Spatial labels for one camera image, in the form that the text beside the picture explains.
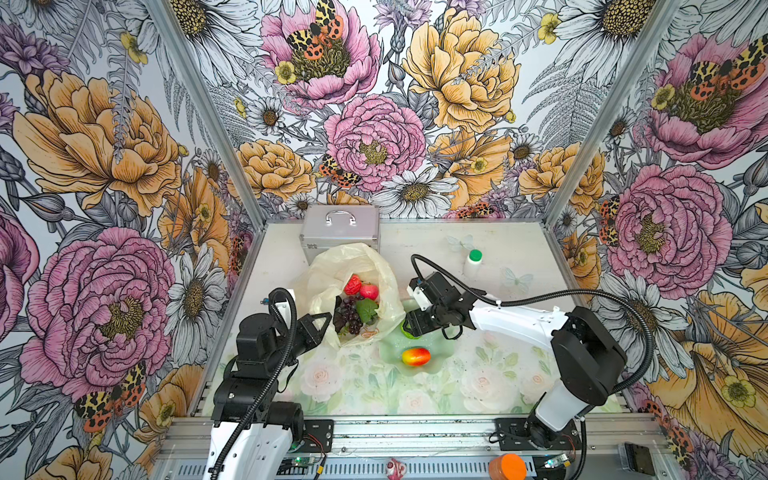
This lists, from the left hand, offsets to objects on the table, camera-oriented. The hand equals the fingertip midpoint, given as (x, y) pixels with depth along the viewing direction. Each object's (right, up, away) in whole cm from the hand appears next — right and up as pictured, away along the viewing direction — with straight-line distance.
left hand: (333, 326), depth 71 cm
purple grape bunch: (+1, -1, +19) cm, 19 cm away
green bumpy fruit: (+18, -5, +12) cm, 22 cm away
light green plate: (+28, -11, +16) cm, 34 cm away
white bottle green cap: (+40, +13, +28) cm, 51 cm away
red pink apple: (+7, +5, +25) cm, 26 cm away
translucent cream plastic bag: (-5, +10, +13) cm, 17 cm away
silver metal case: (-7, +25, +28) cm, 39 cm away
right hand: (+21, -6, +15) cm, 26 cm away
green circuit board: (+54, -32, 0) cm, 62 cm away
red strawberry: (+2, +6, +26) cm, 27 cm away
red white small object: (+15, -30, -5) cm, 34 cm away
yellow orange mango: (+20, -11, +12) cm, 26 cm away
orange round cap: (+37, -27, -9) cm, 47 cm away
